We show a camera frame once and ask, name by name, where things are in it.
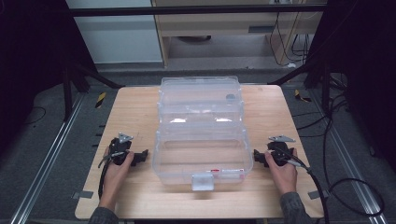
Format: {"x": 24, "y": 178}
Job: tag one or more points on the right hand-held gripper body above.
{"x": 279, "y": 149}

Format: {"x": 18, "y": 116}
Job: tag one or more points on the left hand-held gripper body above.
{"x": 120, "y": 151}

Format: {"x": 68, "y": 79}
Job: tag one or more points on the clear plastic storage box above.
{"x": 201, "y": 130}

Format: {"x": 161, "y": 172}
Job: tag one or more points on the person's left hand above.
{"x": 115, "y": 172}

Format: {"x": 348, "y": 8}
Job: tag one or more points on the person's right hand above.
{"x": 281, "y": 175}

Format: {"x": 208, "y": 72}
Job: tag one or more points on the yellow black striped tape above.
{"x": 100, "y": 100}
{"x": 301, "y": 96}

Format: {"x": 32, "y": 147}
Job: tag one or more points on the black metal stand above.
{"x": 311, "y": 76}
{"x": 74, "y": 81}

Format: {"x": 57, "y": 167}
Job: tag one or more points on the white cabinet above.
{"x": 115, "y": 31}

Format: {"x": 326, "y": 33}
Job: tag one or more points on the wooden desk cabinet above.
{"x": 236, "y": 28}

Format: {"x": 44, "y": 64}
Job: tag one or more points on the black horizontal bar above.
{"x": 196, "y": 10}

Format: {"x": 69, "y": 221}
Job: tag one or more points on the aluminium floor rail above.
{"x": 348, "y": 155}
{"x": 43, "y": 161}

